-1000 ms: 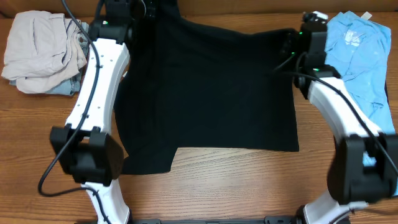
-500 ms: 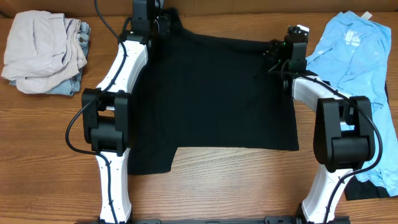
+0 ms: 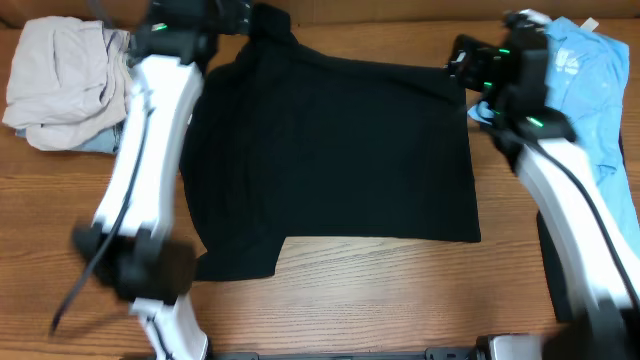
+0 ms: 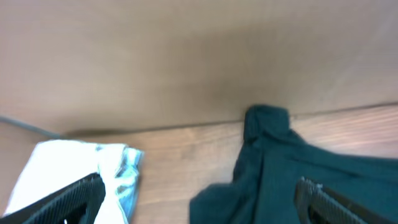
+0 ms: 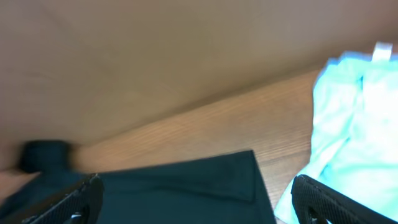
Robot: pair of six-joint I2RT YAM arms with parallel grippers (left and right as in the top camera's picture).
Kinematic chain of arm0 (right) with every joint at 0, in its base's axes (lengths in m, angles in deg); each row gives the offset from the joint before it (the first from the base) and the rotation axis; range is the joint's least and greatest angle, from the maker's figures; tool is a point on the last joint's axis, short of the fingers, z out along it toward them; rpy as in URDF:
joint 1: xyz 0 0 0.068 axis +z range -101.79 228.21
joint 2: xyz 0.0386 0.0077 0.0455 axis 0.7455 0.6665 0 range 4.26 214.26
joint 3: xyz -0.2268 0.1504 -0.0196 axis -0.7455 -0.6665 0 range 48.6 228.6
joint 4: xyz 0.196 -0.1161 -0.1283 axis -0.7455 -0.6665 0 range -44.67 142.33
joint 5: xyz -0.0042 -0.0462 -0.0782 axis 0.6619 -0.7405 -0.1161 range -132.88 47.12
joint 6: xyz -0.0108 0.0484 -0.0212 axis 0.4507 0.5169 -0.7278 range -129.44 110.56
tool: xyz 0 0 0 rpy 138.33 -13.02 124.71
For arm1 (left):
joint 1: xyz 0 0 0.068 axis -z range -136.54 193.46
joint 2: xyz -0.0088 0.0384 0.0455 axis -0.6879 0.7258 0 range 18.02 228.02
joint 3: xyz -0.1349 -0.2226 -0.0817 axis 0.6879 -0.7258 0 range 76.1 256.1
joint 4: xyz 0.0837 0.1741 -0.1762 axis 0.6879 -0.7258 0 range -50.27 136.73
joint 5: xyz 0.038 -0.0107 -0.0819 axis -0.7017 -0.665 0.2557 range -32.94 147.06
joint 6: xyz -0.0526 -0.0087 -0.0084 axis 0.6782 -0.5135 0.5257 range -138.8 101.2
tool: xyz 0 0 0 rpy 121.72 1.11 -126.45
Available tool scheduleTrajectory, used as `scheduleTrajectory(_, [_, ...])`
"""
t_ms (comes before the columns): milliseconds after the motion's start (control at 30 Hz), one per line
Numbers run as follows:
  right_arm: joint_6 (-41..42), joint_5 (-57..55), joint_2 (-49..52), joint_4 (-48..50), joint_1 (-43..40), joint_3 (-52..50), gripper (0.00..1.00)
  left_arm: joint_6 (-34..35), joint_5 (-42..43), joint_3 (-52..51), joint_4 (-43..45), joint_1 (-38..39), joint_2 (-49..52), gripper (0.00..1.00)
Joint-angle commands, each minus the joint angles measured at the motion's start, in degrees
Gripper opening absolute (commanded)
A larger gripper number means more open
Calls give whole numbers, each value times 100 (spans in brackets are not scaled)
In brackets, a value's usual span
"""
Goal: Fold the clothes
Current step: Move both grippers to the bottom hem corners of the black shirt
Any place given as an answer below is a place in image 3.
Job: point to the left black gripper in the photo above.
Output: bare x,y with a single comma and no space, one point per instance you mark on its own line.
230,20

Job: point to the black t-shirt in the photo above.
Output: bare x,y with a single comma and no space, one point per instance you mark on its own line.
285,141

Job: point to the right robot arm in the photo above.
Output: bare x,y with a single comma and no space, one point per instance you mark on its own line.
600,271

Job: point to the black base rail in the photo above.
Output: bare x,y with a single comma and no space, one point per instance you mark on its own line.
433,353

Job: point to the light blue t-shirt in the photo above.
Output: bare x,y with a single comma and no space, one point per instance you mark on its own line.
587,78

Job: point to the dark garment under blue shirt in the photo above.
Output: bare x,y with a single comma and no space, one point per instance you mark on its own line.
554,273

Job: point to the light blue denim jeans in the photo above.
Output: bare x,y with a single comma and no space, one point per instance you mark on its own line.
106,141

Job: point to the white folded garment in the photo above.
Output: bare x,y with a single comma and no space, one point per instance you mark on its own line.
68,81

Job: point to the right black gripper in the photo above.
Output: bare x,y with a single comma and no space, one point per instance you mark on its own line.
465,62

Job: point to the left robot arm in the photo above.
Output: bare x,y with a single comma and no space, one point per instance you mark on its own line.
128,245

